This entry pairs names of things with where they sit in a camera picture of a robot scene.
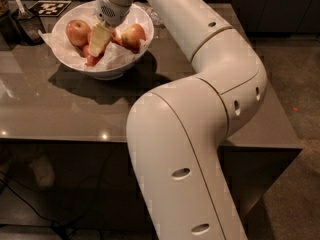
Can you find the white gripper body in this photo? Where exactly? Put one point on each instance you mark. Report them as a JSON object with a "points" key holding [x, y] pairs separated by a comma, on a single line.
{"points": [[111, 13]]}

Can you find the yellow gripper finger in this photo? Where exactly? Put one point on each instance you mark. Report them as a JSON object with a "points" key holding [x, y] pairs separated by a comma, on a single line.
{"points": [[102, 26]]}

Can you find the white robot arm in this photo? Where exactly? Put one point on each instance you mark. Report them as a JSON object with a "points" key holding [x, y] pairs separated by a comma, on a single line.
{"points": [[174, 130]]}

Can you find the small red apple left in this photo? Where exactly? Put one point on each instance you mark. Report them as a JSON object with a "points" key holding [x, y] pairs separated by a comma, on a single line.
{"points": [[85, 50]]}

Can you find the small red apple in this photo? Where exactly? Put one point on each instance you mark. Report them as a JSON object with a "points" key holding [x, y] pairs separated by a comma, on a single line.
{"points": [[85, 50], [91, 60]]}

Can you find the small red apple bottom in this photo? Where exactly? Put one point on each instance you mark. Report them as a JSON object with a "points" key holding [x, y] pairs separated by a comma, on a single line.
{"points": [[91, 60]]}

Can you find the white bowl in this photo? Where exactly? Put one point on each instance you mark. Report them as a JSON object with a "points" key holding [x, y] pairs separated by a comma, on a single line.
{"points": [[140, 17]]}

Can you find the red apple low right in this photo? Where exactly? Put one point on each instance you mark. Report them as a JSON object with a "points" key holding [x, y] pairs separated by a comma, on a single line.
{"points": [[127, 42]]}

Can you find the clear plastic water bottle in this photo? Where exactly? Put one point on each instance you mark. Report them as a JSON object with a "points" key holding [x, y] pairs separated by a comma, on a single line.
{"points": [[156, 20]]}

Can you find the black white fiducial marker card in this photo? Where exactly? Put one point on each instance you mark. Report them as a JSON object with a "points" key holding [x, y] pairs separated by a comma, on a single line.
{"points": [[49, 8]]}

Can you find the dark metal scoop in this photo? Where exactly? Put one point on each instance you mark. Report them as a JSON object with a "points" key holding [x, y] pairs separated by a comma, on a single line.
{"points": [[29, 24]]}

